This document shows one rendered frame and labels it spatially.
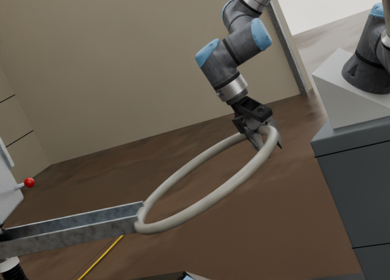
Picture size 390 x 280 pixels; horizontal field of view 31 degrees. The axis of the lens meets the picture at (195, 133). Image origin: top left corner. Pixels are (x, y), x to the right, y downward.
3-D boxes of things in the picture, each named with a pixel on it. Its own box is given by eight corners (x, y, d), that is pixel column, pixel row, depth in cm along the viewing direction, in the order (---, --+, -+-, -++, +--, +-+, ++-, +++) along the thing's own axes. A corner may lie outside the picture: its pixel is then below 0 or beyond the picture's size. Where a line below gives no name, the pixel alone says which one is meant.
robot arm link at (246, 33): (253, 7, 202) (217, 30, 204) (263, 25, 193) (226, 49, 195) (267, 30, 207) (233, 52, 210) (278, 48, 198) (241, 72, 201)
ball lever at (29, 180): (12, 196, 209) (7, 186, 208) (15, 192, 212) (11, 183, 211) (34, 186, 208) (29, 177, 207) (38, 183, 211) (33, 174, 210)
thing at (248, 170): (124, 262, 179) (118, 253, 179) (149, 196, 227) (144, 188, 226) (285, 163, 169) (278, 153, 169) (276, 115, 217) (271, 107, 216)
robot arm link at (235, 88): (245, 71, 201) (220, 90, 198) (254, 85, 202) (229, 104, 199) (232, 75, 209) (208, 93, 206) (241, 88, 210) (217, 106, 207)
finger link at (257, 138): (262, 157, 211) (251, 130, 210) (271, 158, 205) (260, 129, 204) (254, 162, 210) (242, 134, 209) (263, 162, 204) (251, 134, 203)
